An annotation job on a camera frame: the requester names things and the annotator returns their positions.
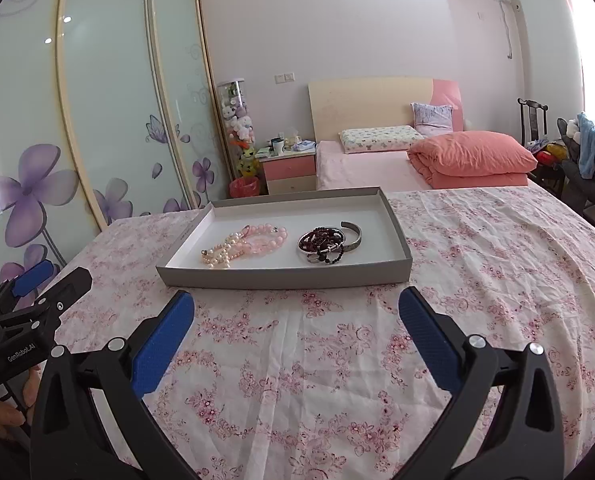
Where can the white printed pillow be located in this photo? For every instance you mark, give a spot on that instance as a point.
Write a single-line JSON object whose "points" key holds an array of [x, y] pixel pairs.
{"points": [[377, 139]]}

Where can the pink and white nightstand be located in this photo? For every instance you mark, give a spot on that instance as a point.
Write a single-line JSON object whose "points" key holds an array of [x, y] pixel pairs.
{"points": [[290, 167]]}

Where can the pink waste bin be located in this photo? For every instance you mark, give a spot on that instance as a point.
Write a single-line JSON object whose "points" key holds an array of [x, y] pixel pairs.
{"points": [[244, 187]]}

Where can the white mug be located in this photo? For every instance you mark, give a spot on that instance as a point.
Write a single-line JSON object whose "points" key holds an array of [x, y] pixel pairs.
{"points": [[278, 146]]}

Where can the beige and pink headboard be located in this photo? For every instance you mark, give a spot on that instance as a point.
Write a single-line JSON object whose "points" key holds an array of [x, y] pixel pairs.
{"points": [[367, 105]]}

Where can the person's left hand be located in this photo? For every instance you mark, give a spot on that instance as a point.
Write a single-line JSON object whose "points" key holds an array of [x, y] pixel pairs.
{"points": [[2, 415]]}

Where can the dark wooden chair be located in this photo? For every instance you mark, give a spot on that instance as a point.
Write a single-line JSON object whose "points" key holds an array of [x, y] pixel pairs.
{"points": [[532, 110]]}

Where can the red yellow cloth pile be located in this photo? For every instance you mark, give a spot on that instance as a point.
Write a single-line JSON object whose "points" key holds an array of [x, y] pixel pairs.
{"points": [[547, 152]]}

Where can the pink mattress sheet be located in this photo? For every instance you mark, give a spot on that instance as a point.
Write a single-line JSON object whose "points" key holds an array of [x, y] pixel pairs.
{"points": [[357, 170]]}

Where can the thin silver bangle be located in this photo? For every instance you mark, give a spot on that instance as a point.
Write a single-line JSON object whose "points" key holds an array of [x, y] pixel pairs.
{"points": [[308, 258]]}

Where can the folded coral quilt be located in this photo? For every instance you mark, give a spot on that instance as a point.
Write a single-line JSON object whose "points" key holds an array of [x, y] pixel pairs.
{"points": [[472, 155]]}

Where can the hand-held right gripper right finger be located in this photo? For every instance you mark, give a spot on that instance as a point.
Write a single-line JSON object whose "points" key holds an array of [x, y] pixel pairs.
{"points": [[427, 345]]}

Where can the grey cardboard tray box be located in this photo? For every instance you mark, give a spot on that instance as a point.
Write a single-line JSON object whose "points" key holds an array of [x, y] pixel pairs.
{"points": [[277, 277]]}

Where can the lilac pillow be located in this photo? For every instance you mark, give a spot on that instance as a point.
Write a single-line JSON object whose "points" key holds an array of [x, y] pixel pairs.
{"points": [[432, 117]]}

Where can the clear tube of plush toys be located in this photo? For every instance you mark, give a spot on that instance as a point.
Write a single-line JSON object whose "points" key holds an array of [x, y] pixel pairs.
{"points": [[237, 120]]}

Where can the wardrobe with purple flower doors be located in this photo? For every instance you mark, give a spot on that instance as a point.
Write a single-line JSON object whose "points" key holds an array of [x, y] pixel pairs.
{"points": [[107, 85]]}

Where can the pink floral bedsheet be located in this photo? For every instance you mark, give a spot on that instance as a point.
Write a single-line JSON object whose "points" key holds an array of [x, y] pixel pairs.
{"points": [[477, 285]]}

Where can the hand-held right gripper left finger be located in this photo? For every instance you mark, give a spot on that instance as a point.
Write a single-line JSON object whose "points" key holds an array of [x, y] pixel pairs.
{"points": [[162, 340]]}

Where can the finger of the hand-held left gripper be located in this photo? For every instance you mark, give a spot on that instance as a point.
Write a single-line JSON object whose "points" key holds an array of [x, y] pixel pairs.
{"points": [[32, 277], [70, 285]]}

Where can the white wall socket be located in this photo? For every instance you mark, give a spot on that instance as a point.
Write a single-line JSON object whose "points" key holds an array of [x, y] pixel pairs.
{"points": [[285, 78]]}

